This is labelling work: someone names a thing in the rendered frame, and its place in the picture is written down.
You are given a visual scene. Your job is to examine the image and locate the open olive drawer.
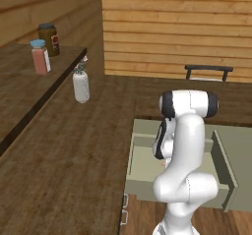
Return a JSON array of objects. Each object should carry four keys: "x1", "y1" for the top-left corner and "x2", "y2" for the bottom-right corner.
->
[{"x1": 125, "y1": 129, "x2": 240, "y2": 213}]

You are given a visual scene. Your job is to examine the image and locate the white vase with flowers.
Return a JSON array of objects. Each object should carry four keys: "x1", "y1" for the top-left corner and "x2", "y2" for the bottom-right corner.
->
[{"x1": 72, "y1": 55, "x2": 91, "y2": 104}]

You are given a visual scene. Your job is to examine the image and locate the pink spice jar blue lid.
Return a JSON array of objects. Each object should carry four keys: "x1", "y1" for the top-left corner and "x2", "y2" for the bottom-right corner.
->
[{"x1": 30, "y1": 38, "x2": 52, "y2": 76}]

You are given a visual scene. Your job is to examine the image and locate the brown jar dark lid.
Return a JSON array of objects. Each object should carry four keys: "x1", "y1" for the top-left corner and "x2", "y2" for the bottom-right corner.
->
[{"x1": 36, "y1": 23, "x2": 61, "y2": 58}]

